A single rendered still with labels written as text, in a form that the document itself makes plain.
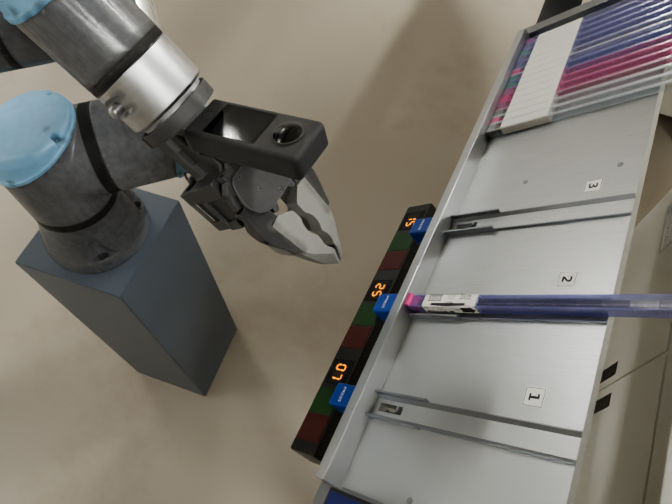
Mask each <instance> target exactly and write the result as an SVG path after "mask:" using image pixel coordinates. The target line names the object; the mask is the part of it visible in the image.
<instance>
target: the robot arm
mask: <svg viewBox="0 0 672 504"><path fill-rule="evenodd" d="M54 62H57V63H58V64H59V65H60V66H61V67H62V68H63V69H64V70H65V71H67V72H68V73H69V74H70V75H71V76H72V77H73V78H74V79H75V80H77V81H78V82H79V83H80V84H81V85H82V86H83V87H84V88H85V89H87V90H88V91H89V92H90V93H91V94H93V95H94V96H95V97H96V98H97V99H95V100H90V101H87V102H82V103H77V104H72V103H71V102H70V100H68V99H67V98H65V97H64V96H63V95H61V94H59V93H57V92H54V93H53V92H52V91H50V90H35V91H29V92H26V93H23V94H20V95H18V96H15V97H13V98H11V99H10V100H8V101H6V102H5V103H3V104H2V105H1V106H0V185H2V186H4V187H5V188H6V189H7V190H8V191H9V192H10V193H11V194H12V196H13V197H14V198H15V199H16V200H17V201H18V202H19V203H20V204H21V205H22V206H23V208H24V209H25V210H26V211H27V212H28V213H29V214H30V215H31V216H32V217H33V218H34V219H35V220H36V221H37V223H38V226H39V230H40V233H41V237H42V242H43V245H44V247H45V249H46V251H47V252H48V254H49V255H50V256H51V257H52V258H53V259H54V260H55V261H56V262H57V263H58V264H59V265H60V266H62V267H63V268H65V269H67V270H69V271H72V272H75V273H81V274H94V273H100V272H104V271H108V270H111V269H113V268H115V267H118V266H119V265H121V264H123V263H124V262H126V261H127V260H129V259H130V258H131V257H132V256H133V255H134V254H135V253H136V252H137V251H138V250H139V249H140V248H141V246H142V245H143V243H144V241H145V240H146V237H147V235H148V232H149V226H150V219H149V214H148V211H147V209H146V207H145V205H144V204H143V202H142V200H141V199H140V197H139V196H138V195H137V194H136V193H135V192H134V191H133V190H131V189H132V188H136V187H140V186H144V185H148V184H152V183H156V182H160V181H164V180H168V179H172V178H176V177H178V178H182V177H185V179H186V180H187V182H188V183H189V185H188V186H187V187H186V189H185V190H184V191H183V193H182V194H181V195H180V197H181V198H182V199H183V200H185V201H186V202H187V203H188V204H189V205H190V206H191V207H193V208H194V209H195V210H196V211H197V212H198V213H199V214H201V215H202V216H203V217H204V218H205V219H206V220H207V221H209V222H210V223H211V224H212V225H213V226H214V227H215V228H217V229H218V230H219V231H222V230H227V229H232V230H236V229H241V228H244V226H245V229H246V231H247V233H248V234H249V235H250V236H252V237H253V238H254V239H255V240H257V241H259V242H260V243H262V244H265V245H267V246H269V247H270V248H271V249H272V250H273V251H275V252H276V253H279V254H281V255H288V256H296V257H299V258H302V259H305V260H307V261H311V262H314V263H318V264H338V263H339V262H340V260H341V258H342V256H343V255H342V249H341V245H340V240H339V236H338V231H337V227H336V224H335V220H334V217H333V214H332V212H331V210H330V208H329V201H328V198H327V196H326V194H325V192H324V190H323V187H322V185H321V183H320V181H319V179H318V177H317V175H316V173H315V171H314V170H313V169H312V166H313V165H314V164H315V162H316V161H317V160H318V158H319V157H320V156H321V154H322V153H323V152H324V150H325V149H326V148H327V146H328V139H327V135H326V131H325V127H324V125H323V123H321V122H320V121H315V120H310V119H306V118H301V117H296V116H292V115H287V114H282V113H278V112H273V111H268V110H264V109H259V108H254V107H250V106H245V105H240V104H236V103H231V102H226V101H222V100H217V99H214V100H212V101H211V103H210V104H209V105H208V106H207V107H206V102H207V101H208V100H209V98H210V97H211V95H212V94H213V92H214V89H213V88H212V87H211V86H210V85H209V83H208V82H207V81H206V80H205V79H204V78H203V77H201V78H198V76H199V68H198V67H197V66H196V65H195V64H194V63H193V62H192V61H191V60H190V59H189V58H188V57H187V56H186V55H185V54H184V53H183V52H182V50H181V49H180V48H179V47H178V46H177V45H176V44H175V43H174V42H173V41H172V40H171V39H170V38H169V37H168V36H167V35H166V34H165V33H163V30H162V26H161V23H160V20H159V16H158V13H157V9H156V6H155V2H154V0H0V73H4V72H8V71H13V70H18V69H23V68H30V67H35V66H39V65H44V64H49V63H54ZM187 174H190V177H189V178H188V177H187ZM196 182H197V183H196ZM280 198H281V199H282V201H283V202H284V203H285V204H286V205H287V207H288V211H287V212H284V213H280V214H277V215H276V214H274V213H275V212H278V211H279V206H278V200H279V199H280ZM196 204H197V205H198V206H199V207H200V208H201V209H200V208H199V207H198V206H197V205H196ZM202 209H203V210H204V211H205V212H206V213H207V214H208V215H209V216H211V217H212V218H213V219H214V220H215V221H214V220H213V219H212V218H211V217H209V216H208V215H207V214H206V213H205V212H204V211H203V210H202ZM309 231H312V232H314V233H316V234H317V235H315V234H312V233H311V232H309ZM318 235H319V236H318ZM321 239H322V240H321Z"/></svg>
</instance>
